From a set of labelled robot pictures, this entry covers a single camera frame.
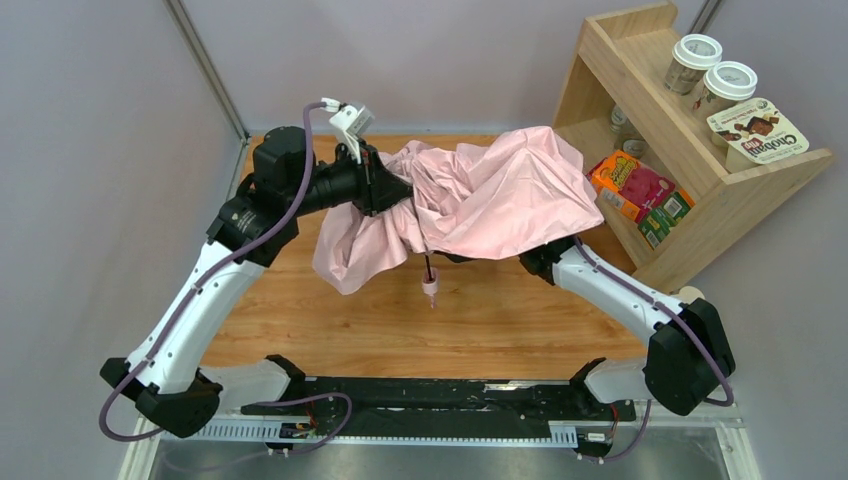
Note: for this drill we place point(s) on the right paper coffee cup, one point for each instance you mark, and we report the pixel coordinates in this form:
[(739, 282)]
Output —
[(724, 85)]

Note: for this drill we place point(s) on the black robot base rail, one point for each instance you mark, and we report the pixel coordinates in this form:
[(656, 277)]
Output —
[(431, 412)]

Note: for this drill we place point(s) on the pink folding umbrella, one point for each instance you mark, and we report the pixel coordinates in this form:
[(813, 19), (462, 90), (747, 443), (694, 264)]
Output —
[(491, 202)]

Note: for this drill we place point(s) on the yellow-green juice bottle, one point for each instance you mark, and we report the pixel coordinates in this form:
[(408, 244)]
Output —
[(688, 294)]

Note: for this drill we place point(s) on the orange pink snack box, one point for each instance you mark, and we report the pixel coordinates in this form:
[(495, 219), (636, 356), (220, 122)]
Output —
[(629, 185)]

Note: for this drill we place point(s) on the paper coffee cup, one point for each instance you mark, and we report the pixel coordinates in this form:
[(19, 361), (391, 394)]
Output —
[(692, 56), (724, 85)]

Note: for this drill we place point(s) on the glass jar on shelf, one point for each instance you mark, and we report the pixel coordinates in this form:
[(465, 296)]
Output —
[(628, 139)]

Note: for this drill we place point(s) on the Chobani flip yogurt pack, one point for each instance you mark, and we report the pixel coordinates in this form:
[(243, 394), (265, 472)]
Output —
[(755, 133)]

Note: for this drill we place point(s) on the green snack box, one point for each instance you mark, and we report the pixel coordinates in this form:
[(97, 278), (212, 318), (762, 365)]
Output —
[(661, 220)]

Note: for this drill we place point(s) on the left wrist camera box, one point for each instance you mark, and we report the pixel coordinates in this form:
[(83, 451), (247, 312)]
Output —
[(349, 122)]

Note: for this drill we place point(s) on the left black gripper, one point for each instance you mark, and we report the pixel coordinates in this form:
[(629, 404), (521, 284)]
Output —
[(369, 185)]

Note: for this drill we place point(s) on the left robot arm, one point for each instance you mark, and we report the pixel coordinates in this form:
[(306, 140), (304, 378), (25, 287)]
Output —
[(163, 377)]

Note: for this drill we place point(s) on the wooden shelf rack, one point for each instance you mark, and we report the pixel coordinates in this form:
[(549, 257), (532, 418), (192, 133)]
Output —
[(619, 60)]

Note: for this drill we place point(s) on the left paper coffee cup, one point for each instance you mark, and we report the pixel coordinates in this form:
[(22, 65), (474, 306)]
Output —
[(692, 56)]

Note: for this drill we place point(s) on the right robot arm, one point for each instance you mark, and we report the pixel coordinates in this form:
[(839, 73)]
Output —
[(688, 360)]

